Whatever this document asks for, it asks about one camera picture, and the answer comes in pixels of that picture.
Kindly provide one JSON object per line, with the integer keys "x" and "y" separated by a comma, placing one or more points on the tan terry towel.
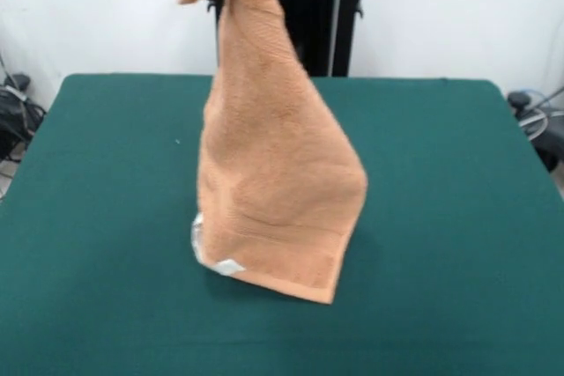
{"x": 273, "y": 173}

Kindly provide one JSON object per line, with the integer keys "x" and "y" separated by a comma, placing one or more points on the dark green table cloth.
{"x": 440, "y": 217}

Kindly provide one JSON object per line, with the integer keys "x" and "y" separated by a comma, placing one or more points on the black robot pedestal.
{"x": 317, "y": 6}

